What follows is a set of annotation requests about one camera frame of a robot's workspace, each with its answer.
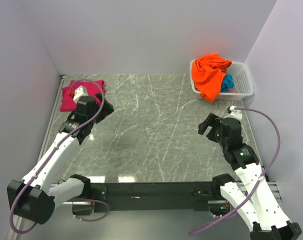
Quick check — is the magenta red t shirt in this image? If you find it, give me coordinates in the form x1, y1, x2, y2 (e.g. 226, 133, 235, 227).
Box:
60, 80, 106, 112

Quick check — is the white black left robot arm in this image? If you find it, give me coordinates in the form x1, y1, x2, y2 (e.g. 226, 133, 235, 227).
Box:
7, 93, 114, 225

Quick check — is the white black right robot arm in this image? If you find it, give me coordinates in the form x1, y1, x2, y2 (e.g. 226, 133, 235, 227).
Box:
198, 109, 302, 240

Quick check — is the dusty pink t shirt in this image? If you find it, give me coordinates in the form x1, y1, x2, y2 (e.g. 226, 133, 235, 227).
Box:
225, 89, 238, 94

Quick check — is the teal blue t shirt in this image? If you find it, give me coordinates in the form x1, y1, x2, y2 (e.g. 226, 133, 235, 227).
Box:
220, 73, 235, 93

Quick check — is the orange t shirt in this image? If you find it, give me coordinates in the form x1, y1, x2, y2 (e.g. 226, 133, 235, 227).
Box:
191, 54, 232, 103

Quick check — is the white plastic laundry basket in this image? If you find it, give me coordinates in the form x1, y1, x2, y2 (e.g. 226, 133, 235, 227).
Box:
189, 59, 254, 103

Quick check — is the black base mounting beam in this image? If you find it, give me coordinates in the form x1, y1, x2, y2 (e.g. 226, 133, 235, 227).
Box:
71, 181, 241, 216

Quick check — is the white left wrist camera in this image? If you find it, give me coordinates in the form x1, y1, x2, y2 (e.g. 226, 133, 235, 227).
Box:
68, 85, 89, 103

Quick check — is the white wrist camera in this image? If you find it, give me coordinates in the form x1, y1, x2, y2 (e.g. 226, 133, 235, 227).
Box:
68, 85, 89, 103
225, 105, 243, 121

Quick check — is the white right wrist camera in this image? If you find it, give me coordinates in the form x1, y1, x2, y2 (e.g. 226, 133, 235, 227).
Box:
225, 105, 243, 121

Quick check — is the aluminium extrusion rail frame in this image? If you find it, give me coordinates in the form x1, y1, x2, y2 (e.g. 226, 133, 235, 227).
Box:
5, 74, 292, 240

